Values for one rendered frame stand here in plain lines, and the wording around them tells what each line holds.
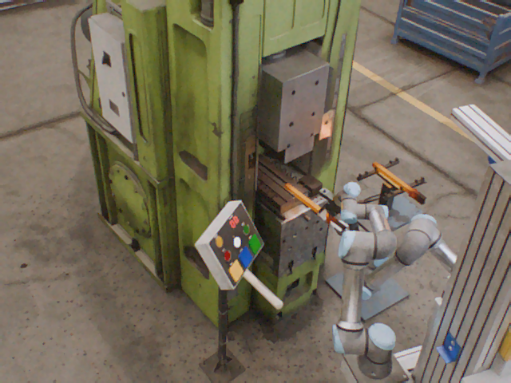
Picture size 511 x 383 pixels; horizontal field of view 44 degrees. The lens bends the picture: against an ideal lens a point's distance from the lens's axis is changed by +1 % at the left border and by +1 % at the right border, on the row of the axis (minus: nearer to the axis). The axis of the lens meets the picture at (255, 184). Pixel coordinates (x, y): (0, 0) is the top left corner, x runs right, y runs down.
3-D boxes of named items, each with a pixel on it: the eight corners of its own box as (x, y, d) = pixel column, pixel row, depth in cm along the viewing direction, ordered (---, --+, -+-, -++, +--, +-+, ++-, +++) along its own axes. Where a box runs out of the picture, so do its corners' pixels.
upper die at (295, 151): (312, 150, 329) (314, 135, 323) (284, 163, 319) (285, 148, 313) (262, 114, 354) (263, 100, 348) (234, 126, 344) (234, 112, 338)
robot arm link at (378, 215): (405, 241, 258) (386, 199, 304) (378, 239, 258) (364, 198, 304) (402, 266, 261) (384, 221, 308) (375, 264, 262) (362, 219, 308)
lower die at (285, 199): (306, 200, 352) (308, 188, 347) (280, 215, 342) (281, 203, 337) (259, 163, 377) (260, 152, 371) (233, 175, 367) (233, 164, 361)
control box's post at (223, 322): (227, 367, 373) (227, 237, 304) (222, 370, 371) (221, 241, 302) (223, 362, 375) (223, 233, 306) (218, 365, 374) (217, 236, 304)
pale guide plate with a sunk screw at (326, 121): (330, 135, 355) (334, 110, 344) (318, 140, 350) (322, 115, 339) (327, 133, 356) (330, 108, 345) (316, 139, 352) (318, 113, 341)
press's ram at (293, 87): (333, 126, 330) (342, 58, 304) (278, 152, 311) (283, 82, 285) (281, 92, 354) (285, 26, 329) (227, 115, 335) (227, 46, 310)
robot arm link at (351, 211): (365, 219, 296) (365, 198, 301) (342, 217, 296) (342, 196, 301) (362, 225, 303) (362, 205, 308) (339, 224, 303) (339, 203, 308)
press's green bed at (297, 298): (316, 299, 415) (323, 250, 385) (274, 328, 396) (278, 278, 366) (263, 251, 447) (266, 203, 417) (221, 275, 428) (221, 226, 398)
